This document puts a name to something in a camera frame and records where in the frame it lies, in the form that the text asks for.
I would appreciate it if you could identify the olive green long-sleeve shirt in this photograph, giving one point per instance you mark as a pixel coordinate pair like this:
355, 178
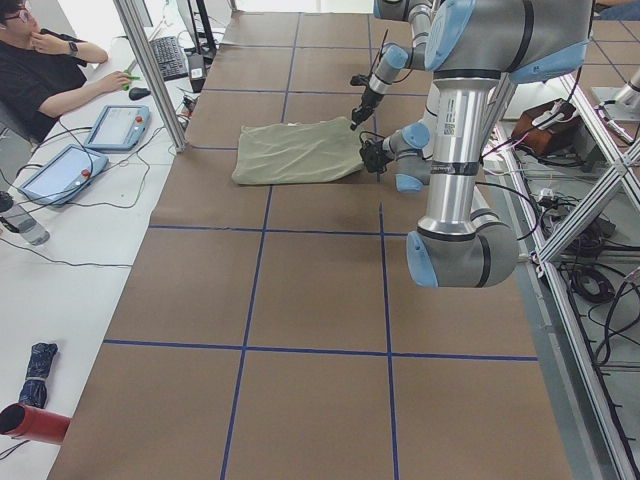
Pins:
297, 153

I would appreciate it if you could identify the far blue teach pendant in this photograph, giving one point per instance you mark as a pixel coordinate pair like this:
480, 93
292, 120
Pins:
119, 128

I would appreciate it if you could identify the black computer mouse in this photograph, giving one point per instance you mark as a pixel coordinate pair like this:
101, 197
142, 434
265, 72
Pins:
138, 93

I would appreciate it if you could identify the aluminium frame rail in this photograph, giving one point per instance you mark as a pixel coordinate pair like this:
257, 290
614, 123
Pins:
132, 24

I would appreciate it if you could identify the near blue teach pendant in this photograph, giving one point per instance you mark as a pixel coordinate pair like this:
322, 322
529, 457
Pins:
64, 176

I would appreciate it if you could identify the blue teach pendant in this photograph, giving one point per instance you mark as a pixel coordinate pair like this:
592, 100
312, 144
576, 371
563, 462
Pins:
119, 128
64, 176

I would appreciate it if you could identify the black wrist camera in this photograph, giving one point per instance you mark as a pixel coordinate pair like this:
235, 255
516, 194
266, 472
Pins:
359, 80

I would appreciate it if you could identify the black computer keyboard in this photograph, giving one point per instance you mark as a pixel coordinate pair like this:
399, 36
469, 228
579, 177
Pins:
169, 57

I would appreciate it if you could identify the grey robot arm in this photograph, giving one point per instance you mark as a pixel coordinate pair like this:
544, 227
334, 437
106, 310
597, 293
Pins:
471, 48
392, 58

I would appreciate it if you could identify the green marker pen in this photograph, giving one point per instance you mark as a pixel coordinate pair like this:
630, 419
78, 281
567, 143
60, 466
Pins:
131, 79

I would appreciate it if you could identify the white power adapter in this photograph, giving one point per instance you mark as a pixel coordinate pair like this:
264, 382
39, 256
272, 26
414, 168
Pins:
546, 198

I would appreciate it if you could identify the dark folded umbrella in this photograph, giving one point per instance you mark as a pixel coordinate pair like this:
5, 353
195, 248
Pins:
34, 390

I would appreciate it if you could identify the black power brick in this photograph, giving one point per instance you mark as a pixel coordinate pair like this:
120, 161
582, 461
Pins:
196, 71

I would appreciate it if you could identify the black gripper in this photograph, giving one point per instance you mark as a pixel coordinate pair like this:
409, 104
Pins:
369, 97
376, 155

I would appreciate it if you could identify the seated person black shirt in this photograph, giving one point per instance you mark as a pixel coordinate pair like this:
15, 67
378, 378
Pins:
41, 71

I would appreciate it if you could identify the brown box under table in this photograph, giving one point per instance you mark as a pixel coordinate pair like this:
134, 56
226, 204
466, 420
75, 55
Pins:
547, 128

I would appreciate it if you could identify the red bottle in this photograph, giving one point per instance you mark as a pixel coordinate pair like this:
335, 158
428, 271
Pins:
25, 422

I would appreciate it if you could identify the grey water bottle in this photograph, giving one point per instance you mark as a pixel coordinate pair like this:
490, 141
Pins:
17, 220

